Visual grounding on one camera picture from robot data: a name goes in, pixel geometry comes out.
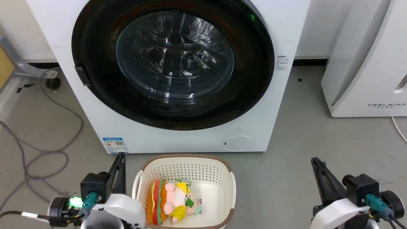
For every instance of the small text sticker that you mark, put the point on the small text sticker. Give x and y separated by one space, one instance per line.
282 63

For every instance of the black round washing machine door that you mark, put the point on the black round washing machine door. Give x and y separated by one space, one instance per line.
173 63

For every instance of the cream laundry basket brown rim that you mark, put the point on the cream laundry basket brown rim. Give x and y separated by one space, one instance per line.
206 171

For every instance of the black levelling foot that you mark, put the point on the black levelling foot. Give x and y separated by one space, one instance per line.
53 83

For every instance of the white washing machine body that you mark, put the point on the white washing machine body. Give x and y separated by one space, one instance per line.
286 25

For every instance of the white Feelbird appliance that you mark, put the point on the white Feelbird appliance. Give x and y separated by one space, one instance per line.
365 63

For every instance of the black floor tape piece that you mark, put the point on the black floor tape piece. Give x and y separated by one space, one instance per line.
28 86

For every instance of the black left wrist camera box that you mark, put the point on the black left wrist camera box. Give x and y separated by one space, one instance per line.
94 186

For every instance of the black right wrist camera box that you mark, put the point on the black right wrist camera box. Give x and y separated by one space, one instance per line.
361 189

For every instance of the yellow wooden panel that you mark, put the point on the yellow wooden panel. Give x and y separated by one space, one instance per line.
4 68

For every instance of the burger pig plush toy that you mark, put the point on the burger pig plush toy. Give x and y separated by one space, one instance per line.
171 202

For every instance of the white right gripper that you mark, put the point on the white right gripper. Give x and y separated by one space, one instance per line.
337 213

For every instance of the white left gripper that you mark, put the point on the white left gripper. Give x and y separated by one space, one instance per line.
124 210

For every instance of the blue energy label sticker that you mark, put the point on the blue energy label sticker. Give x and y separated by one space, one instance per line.
115 145

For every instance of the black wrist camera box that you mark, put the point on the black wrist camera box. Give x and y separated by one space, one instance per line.
361 189
94 186

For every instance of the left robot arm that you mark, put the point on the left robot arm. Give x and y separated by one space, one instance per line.
62 210

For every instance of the round white filter cover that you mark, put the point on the round white filter cover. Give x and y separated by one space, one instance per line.
238 143

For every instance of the grey metal table leg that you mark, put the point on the grey metal table leg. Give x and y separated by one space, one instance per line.
19 62

